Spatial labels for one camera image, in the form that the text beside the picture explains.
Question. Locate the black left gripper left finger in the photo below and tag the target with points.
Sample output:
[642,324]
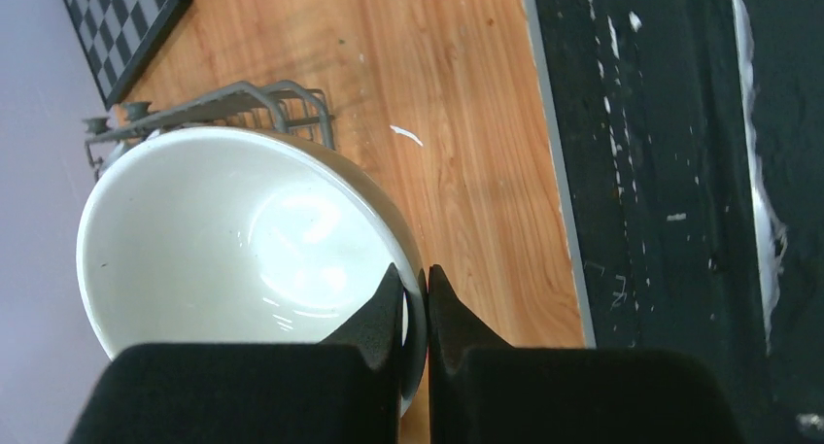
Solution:
[343,389]

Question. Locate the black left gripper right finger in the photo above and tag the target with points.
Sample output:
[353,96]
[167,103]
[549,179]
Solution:
[484,390]

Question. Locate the plain beige bowl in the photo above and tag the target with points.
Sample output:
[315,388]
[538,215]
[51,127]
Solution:
[224,234]

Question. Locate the black white chessboard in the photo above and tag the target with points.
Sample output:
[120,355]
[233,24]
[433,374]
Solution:
[120,38]

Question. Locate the grey wire dish rack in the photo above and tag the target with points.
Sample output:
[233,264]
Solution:
[284,107]

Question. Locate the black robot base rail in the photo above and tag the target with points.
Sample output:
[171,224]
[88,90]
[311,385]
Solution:
[687,137]

